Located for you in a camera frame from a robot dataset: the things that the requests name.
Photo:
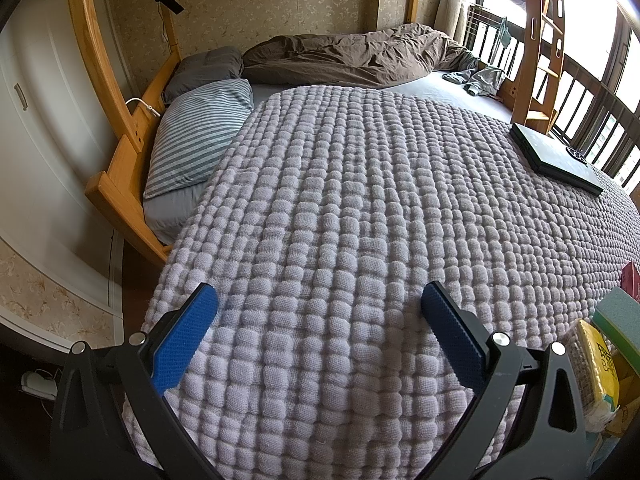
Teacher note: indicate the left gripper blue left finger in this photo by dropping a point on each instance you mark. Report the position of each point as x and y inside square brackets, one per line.
[151, 363]

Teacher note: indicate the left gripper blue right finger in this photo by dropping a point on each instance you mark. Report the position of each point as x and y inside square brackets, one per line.
[489, 364]

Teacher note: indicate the yellow paper bag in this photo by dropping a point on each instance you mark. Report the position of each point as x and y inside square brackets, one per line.
[595, 374]

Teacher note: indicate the teal green box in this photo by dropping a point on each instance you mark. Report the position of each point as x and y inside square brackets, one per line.
[617, 316]

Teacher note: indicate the black flat box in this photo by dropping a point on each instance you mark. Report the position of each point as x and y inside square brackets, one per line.
[551, 158]

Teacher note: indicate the lavender quilted bed blanket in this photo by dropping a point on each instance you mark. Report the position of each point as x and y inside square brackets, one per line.
[327, 216]

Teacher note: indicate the grey striped pillow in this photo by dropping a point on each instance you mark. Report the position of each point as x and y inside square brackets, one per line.
[194, 133]

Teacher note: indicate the white closet door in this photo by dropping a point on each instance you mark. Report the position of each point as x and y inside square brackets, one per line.
[54, 137]

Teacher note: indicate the black balcony railing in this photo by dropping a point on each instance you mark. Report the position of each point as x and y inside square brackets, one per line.
[598, 115]

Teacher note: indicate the grey clothing on bed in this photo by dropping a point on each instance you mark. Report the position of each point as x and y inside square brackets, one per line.
[485, 81]

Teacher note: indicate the dark grey pillow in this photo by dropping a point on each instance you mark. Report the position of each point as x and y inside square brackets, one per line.
[202, 68]

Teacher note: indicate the brown crumpled duvet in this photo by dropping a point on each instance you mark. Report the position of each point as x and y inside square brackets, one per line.
[380, 59]

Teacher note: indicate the wooden bunk ladder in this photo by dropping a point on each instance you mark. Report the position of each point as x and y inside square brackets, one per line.
[538, 78]

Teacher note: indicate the wooden bunk bed frame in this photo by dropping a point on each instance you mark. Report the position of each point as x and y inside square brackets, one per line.
[117, 192]

